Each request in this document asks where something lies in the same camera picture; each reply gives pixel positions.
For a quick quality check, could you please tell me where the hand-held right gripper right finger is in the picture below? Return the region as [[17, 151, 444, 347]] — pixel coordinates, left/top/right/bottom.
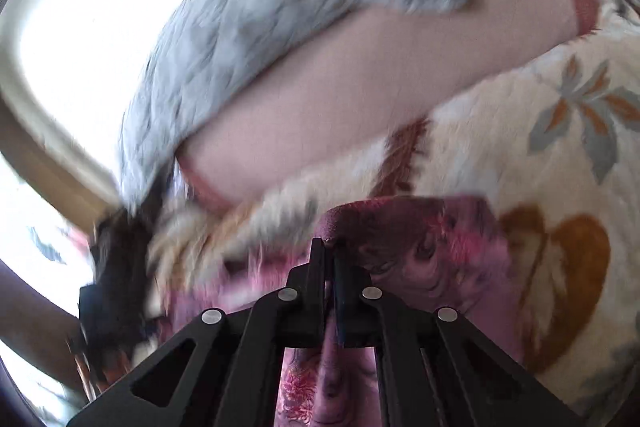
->
[[332, 251, 585, 427]]

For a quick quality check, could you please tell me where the grey quilted cover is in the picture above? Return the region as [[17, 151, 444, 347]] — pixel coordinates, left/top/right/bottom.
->
[[117, 0, 476, 212]]

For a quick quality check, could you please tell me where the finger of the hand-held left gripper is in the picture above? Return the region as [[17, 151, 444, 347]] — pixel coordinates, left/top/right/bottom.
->
[[95, 207, 168, 290]]

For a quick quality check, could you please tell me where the purple floral shirt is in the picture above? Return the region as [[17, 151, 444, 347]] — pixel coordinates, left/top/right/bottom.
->
[[160, 196, 526, 427]]

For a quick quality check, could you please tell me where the stained glass window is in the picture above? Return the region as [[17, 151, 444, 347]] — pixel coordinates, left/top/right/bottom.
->
[[0, 167, 101, 308]]

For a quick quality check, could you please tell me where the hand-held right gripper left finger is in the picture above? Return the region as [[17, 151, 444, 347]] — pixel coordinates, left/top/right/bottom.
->
[[65, 238, 331, 427]]

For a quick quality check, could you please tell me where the leaf-print fleece blanket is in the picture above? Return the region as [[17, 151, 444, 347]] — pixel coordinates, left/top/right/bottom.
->
[[145, 0, 640, 427]]

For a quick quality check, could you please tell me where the wooden window frame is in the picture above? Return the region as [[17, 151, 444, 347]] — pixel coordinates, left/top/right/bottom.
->
[[0, 7, 126, 218]]

